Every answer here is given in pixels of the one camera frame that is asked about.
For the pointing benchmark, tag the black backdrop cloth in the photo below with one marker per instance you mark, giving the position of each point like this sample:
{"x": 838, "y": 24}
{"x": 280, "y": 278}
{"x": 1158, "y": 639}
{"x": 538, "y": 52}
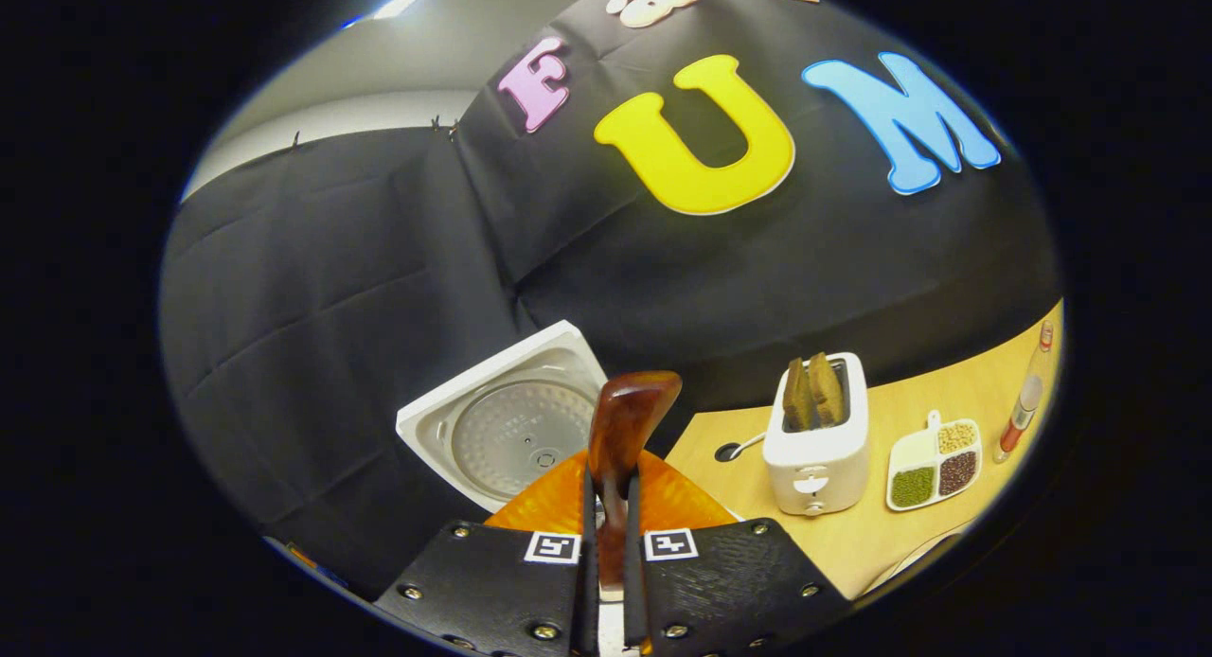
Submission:
{"x": 379, "y": 259}

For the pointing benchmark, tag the white rice cooker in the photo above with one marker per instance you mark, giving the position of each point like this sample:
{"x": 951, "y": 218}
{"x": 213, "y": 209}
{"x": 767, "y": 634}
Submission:
{"x": 521, "y": 439}

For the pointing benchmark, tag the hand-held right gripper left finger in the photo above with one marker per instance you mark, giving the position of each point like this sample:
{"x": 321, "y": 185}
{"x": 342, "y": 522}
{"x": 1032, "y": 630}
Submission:
{"x": 492, "y": 591}

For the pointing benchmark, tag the clear plastic bottle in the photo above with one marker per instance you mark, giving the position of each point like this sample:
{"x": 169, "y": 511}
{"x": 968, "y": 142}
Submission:
{"x": 1024, "y": 401}

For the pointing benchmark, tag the brown bread slice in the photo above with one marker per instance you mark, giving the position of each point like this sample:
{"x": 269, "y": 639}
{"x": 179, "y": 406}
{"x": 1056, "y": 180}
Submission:
{"x": 797, "y": 397}
{"x": 828, "y": 390}

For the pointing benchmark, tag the brown wooden spoon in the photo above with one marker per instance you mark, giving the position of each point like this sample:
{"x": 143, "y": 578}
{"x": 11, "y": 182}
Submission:
{"x": 625, "y": 420}

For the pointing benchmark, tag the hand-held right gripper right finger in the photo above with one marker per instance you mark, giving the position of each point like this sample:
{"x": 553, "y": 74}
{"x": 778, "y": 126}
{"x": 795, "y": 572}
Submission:
{"x": 729, "y": 591}

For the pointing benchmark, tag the divided white bean dish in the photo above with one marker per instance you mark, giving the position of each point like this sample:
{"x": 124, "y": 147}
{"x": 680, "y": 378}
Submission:
{"x": 914, "y": 487}

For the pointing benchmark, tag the white toaster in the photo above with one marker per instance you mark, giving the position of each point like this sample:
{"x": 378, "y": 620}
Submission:
{"x": 814, "y": 472}

